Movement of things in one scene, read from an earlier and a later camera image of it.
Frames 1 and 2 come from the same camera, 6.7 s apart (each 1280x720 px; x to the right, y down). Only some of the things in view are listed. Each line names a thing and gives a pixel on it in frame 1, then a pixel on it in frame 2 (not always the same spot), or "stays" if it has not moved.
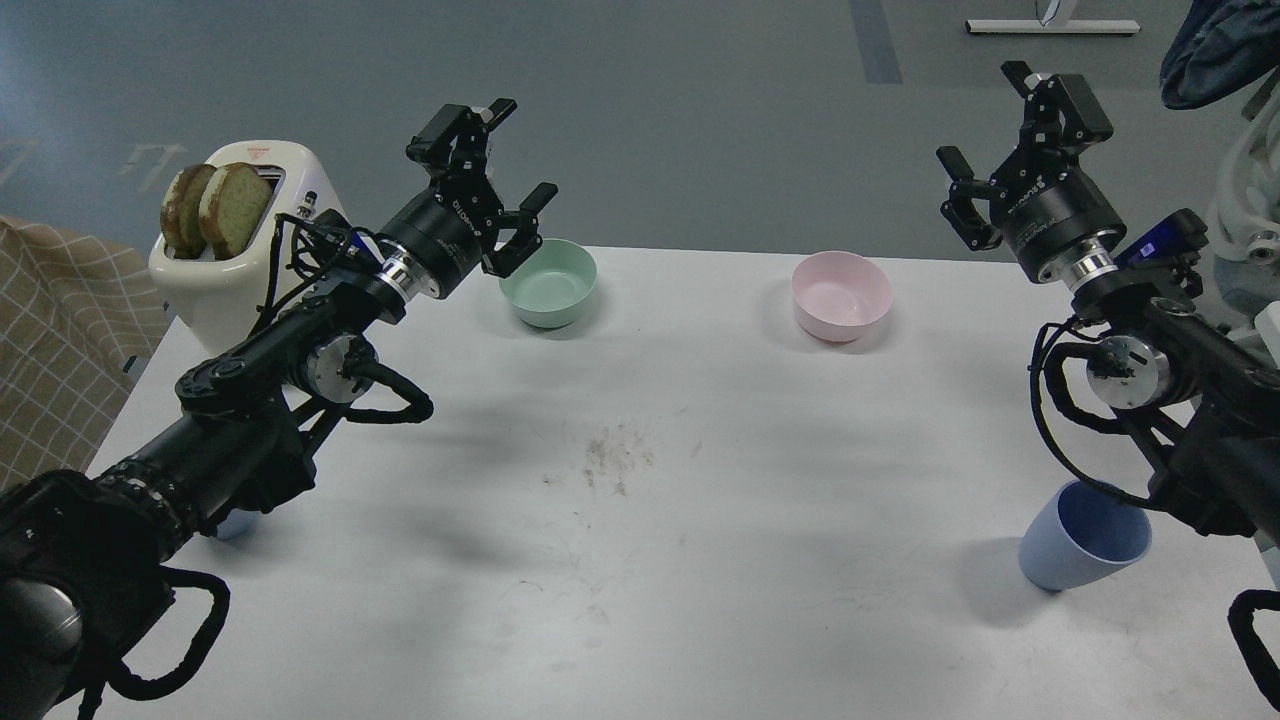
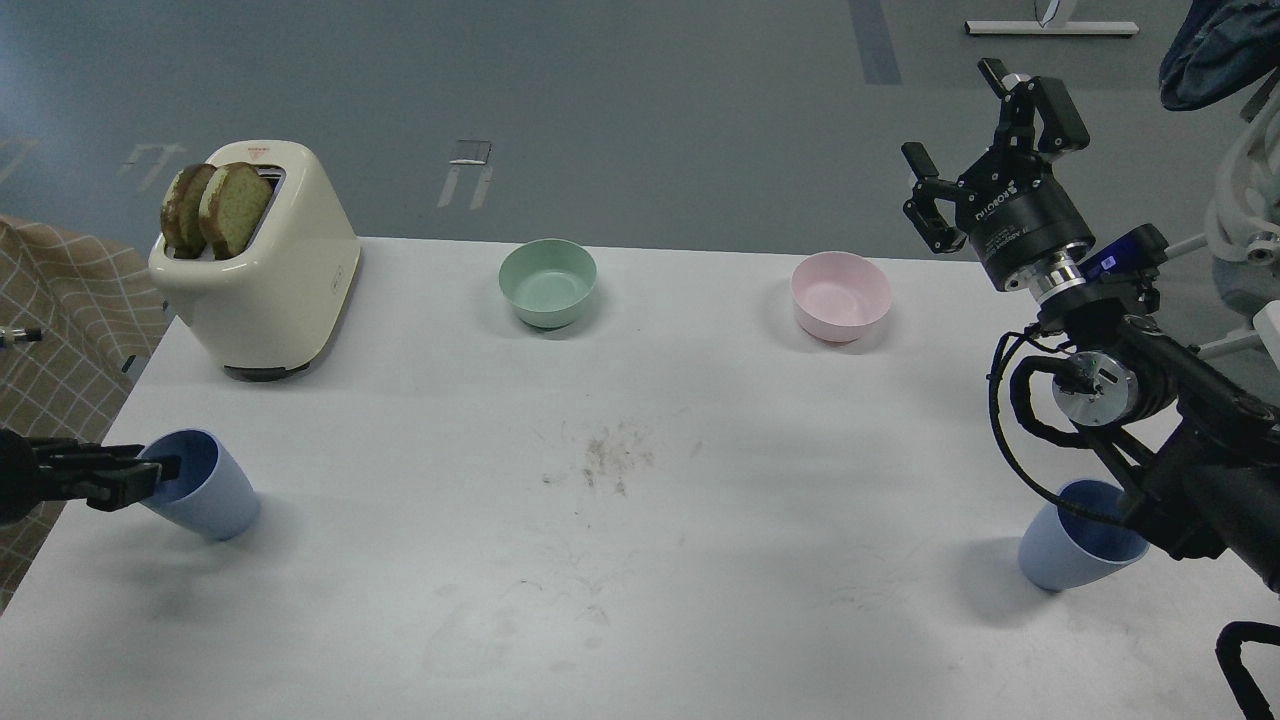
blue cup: x=1075 y=532 stays
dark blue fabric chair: x=1222 y=50 stays
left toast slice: x=180 y=215 stays
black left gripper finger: x=526 y=237 -> x=115 y=486
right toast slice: x=232 y=201 stays
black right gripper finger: x=1062 y=116 -> x=1022 y=95
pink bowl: x=837 y=295 stays
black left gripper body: x=449 y=232 -> x=68 y=469
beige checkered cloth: x=79 y=318 stays
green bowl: x=551 y=287 stays
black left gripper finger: x=453 y=147 -> x=120 y=452
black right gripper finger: x=960 y=211 -> x=921 y=211
